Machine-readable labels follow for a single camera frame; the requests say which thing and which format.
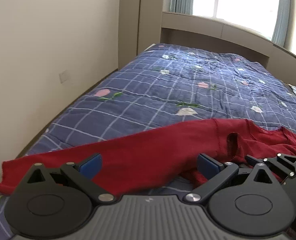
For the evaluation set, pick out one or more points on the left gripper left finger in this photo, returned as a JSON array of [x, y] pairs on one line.
[[80, 175]]

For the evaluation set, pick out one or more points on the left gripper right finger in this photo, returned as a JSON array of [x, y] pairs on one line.
[[217, 175]]

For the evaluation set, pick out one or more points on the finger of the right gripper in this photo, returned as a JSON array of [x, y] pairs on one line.
[[252, 161]]

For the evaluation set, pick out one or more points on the red knit sweater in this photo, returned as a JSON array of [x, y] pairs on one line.
[[151, 159]]

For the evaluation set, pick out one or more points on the blue plaid floral quilt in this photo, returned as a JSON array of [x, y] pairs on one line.
[[164, 85]]

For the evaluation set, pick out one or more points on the right blue curtain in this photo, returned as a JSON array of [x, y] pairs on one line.
[[281, 26]]

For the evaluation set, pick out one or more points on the beige window sill cabinet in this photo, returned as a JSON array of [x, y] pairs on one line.
[[216, 36]]

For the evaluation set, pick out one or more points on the left beige wardrobe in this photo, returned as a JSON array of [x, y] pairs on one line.
[[140, 23]]

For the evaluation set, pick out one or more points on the window with white frame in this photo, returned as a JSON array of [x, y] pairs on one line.
[[258, 16]]

